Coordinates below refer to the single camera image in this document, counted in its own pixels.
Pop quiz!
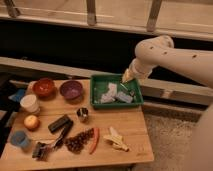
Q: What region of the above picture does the light blue sponge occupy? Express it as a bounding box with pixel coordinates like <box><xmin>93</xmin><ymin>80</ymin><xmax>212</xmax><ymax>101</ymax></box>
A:
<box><xmin>116</xmin><ymin>91</ymin><xmax>133</xmax><ymax>103</ymax></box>

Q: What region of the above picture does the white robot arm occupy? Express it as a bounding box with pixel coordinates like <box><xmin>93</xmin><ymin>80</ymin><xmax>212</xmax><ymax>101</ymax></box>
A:
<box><xmin>122</xmin><ymin>35</ymin><xmax>213</xmax><ymax>171</ymax></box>

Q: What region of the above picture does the small metal clip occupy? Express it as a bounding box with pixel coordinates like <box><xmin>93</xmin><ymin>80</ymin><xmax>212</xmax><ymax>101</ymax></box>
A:
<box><xmin>120</xmin><ymin>83</ymin><xmax>135</xmax><ymax>97</ymax></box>

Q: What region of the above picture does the white cloth piece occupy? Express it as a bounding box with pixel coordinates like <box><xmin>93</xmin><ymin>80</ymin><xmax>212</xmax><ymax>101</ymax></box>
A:
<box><xmin>100</xmin><ymin>83</ymin><xmax>117</xmax><ymax>103</ymax></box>

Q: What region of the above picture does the green plastic tray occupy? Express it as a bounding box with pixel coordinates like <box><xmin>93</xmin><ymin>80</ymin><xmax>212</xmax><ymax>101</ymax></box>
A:
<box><xmin>90</xmin><ymin>74</ymin><xmax>143</xmax><ymax>109</ymax></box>

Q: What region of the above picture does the small metal cup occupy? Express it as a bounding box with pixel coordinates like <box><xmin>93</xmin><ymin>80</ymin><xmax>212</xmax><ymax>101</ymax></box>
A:
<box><xmin>77</xmin><ymin>107</ymin><xmax>89</xmax><ymax>122</ymax></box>

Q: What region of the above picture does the purple bowl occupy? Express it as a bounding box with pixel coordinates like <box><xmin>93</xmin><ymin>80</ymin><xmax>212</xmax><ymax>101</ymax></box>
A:
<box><xmin>59</xmin><ymin>80</ymin><xmax>83</xmax><ymax>100</ymax></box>

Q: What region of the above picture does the red chili pepper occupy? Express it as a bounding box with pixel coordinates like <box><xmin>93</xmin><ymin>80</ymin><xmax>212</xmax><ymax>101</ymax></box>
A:
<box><xmin>89</xmin><ymin>127</ymin><xmax>99</xmax><ymax>154</ymax></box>

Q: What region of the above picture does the peeled banana toy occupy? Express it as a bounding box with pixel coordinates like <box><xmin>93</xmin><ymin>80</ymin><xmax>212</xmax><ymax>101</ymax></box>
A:
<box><xmin>103</xmin><ymin>127</ymin><xmax>129</xmax><ymax>152</ymax></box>

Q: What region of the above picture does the black rectangular block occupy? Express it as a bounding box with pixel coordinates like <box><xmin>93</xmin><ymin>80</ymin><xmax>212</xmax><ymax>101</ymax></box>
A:
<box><xmin>48</xmin><ymin>115</ymin><xmax>71</xmax><ymax>133</ymax></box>

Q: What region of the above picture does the red bowl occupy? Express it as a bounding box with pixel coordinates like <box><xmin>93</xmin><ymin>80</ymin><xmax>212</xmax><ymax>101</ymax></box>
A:
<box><xmin>32</xmin><ymin>78</ymin><xmax>55</xmax><ymax>98</ymax></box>

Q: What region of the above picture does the bunch of dark grapes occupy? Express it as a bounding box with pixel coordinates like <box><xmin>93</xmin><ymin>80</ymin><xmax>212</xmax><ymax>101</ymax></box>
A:
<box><xmin>64</xmin><ymin>128</ymin><xmax>94</xmax><ymax>153</ymax></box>

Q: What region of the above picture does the white paper cup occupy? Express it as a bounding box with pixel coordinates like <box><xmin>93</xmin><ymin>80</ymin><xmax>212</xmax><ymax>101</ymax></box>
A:
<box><xmin>20</xmin><ymin>94</ymin><xmax>40</xmax><ymax>114</ymax></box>

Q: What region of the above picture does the yellow apple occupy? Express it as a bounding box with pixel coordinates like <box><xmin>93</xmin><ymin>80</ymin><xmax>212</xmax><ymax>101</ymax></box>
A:
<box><xmin>24</xmin><ymin>115</ymin><xmax>40</xmax><ymax>131</ymax></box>

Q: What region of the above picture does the blue object at table edge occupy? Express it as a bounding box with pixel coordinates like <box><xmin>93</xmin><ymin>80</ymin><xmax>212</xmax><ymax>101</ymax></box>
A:
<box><xmin>9</xmin><ymin>89</ymin><xmax>26</xmax><ymax>102</ymax></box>

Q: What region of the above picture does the blue plastic cup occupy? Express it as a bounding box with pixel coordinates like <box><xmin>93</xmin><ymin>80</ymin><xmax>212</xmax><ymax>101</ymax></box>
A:
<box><xmin>10</xmin><ymin>131</ymin><xmax>30</xmax><ymax>149</ymax></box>

